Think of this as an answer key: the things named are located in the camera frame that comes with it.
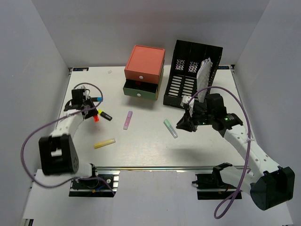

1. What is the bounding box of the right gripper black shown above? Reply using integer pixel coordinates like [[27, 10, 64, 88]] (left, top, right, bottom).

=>
[[176, 105, 214, 132]]

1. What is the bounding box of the white spiral notebook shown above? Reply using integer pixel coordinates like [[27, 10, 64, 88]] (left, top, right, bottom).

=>
[[197, 58, 212, 91]]

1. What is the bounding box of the green drawer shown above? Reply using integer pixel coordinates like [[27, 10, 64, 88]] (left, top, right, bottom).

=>
[[123, 79, 157, 100]]

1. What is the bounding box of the orange top drawer box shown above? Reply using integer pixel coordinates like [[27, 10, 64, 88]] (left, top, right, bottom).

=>
[[124, 45, 165, 84]]

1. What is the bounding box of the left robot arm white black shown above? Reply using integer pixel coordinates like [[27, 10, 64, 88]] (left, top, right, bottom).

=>
[[39, 86, 99, 188]]

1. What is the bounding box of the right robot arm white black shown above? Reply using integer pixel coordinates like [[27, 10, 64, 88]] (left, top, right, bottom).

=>
[[176, 94, 295, 210]]

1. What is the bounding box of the black blue highlighter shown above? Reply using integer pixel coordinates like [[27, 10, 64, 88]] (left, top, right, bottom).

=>
[[90, 97, 103, 102]]

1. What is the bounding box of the pastel green highlighter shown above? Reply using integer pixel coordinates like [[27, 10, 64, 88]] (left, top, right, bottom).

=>
[[163, 119, 178, 138]]

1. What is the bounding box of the black orange highlighter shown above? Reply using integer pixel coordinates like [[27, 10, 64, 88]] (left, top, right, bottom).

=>
[[93, 115, 99, 122]]

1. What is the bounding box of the black yellow highlighter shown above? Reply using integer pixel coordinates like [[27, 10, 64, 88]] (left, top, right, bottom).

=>
[[98, 110, 112, 121]]

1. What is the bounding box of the black file organizer rack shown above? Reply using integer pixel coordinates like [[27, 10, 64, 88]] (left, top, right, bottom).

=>
[[163, 40, 223, 108]]

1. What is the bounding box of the pastel yellow highlighter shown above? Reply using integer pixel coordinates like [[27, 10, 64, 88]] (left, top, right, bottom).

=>
[[94, 138, 116, 149]]

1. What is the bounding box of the pastel purple highlighter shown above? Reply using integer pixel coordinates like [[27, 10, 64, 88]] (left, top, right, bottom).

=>
[[123, 111, 133, 130]]

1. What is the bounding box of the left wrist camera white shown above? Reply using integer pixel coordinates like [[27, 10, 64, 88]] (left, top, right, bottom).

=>
[[74, 85, 87, 95]]

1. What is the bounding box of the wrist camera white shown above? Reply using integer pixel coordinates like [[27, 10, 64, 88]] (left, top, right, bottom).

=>
[[74, 85, 87, 95], [180, 95, 194, 117]]

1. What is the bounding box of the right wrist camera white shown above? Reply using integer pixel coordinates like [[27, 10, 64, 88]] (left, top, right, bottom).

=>
[[180, 95, 194, 117]]

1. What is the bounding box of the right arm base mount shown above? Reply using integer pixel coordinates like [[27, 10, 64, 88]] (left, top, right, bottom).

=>
[[192, 162, 236, 200]]

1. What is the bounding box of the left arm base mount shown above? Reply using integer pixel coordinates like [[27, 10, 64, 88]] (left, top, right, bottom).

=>
[[69, 170, 120, 198]]

